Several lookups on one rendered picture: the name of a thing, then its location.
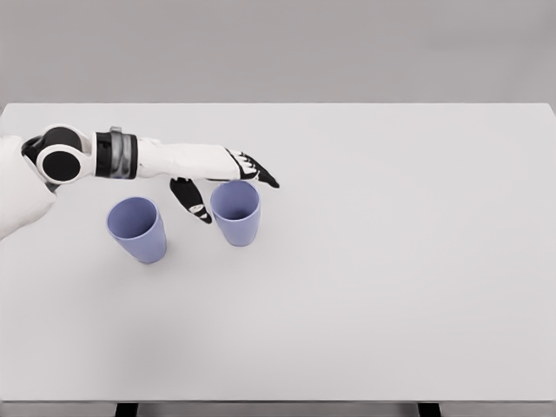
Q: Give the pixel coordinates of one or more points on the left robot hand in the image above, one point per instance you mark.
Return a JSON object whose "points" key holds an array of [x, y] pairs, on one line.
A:
{"points": [[204, 160]]}

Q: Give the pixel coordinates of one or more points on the blue plastic cup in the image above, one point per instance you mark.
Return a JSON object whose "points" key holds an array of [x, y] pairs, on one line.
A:
{"points": [[236, 213], [139, 228]]}

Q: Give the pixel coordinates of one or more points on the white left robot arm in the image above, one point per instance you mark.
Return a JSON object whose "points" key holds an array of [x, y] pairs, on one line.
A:
{"points": [[65, 163]]}

